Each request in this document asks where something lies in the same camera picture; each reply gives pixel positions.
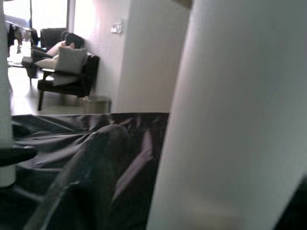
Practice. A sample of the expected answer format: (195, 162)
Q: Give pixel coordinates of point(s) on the black leather sofa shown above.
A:
(90, 74)

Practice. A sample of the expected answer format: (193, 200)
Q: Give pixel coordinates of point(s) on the white wall switch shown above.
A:
(117, 26)

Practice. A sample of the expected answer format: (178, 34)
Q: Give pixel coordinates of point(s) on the black leather armchair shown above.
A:
(51, 36)

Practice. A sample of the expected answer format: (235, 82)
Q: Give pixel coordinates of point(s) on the dark hanging clothes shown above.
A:
(14, 36)

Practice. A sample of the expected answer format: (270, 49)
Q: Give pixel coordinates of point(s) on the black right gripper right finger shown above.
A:
(293, 208)

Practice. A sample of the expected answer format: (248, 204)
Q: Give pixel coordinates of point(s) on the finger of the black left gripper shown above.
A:
(16, 155)

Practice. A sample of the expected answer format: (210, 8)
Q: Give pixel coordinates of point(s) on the white plastic table leg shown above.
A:
(6, 83)
(227, 119)

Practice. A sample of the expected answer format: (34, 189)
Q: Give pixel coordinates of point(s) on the white cushion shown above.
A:
(64, 79)
(46, 63)

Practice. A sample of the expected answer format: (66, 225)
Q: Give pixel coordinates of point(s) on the grey cushion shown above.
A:
(72, 60)

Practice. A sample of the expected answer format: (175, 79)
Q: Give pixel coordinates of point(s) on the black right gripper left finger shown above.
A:
(91, 172)

